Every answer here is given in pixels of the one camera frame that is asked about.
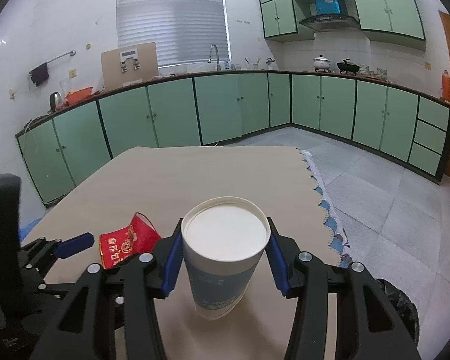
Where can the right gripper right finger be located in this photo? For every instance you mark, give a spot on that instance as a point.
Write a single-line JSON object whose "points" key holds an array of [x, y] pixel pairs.
{"points": [[368, 327]]}

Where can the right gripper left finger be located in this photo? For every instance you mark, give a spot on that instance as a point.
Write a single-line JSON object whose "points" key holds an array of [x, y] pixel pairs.
{"points": [[86, 314]]}

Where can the white blue paper cup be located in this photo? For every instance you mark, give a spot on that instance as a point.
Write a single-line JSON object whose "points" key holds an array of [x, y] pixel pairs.
{"points": [[223, 241]]}

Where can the black trash bin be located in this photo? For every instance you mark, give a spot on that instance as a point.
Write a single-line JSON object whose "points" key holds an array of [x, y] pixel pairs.
{"points": [[405, 308]]}

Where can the green lower kitchen cabinets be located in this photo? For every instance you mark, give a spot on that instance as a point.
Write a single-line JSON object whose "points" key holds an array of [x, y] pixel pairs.
{"points": [[63, 149]]}

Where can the red crushed paper cup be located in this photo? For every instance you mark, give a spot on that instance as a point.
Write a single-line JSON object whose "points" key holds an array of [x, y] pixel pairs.
{"points": [[139, 236]]}

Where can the blue plastic bag on floor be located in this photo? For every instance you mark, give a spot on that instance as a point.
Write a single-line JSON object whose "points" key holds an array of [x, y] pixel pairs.
{"points": [[23, 232]]}

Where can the steel electric kettle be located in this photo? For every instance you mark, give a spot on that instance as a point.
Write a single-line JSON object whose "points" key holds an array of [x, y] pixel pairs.
{"points": [[55, 101]]}

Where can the orange plastic basin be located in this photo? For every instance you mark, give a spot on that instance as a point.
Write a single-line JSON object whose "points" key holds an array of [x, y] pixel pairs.
{"points": [[78, 96]]}

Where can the cardboard board with printout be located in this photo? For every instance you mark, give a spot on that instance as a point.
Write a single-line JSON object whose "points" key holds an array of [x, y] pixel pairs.
{"points": [[128, 66]]}

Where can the orange thermos bottle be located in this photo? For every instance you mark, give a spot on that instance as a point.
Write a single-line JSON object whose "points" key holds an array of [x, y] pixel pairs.
{"points": [[445, 86]]}

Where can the black wok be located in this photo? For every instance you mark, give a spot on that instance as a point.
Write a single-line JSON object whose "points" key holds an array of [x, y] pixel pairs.
{"points": [[347, 67]]}

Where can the chrome sink faucet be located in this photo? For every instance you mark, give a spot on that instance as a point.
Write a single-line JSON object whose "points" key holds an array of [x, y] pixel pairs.
{"points": [[214, 56]]}

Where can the white cooking pot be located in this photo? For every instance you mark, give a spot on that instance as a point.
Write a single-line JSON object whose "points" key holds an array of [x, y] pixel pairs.
{"points": [[322, 64]]}

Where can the window blind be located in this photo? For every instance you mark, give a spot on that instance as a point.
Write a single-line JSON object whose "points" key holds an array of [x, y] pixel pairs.
{"points": [[182, 30]]}

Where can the range hood with blue box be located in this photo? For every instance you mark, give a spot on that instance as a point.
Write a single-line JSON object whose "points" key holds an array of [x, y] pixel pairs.
{"points": [[329, 15]]}

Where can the dark towel on rail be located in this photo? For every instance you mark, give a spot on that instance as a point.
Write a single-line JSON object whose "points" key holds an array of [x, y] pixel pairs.
{"points": [[39, 74]]}

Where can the wall towel rail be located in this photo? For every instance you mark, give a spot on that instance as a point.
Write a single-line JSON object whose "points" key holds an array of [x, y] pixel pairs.
{"points": [[71, 53]]}

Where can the green upper wall cabinets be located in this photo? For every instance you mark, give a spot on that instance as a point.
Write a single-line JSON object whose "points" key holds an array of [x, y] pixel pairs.
{"points": [[392, 21]]}

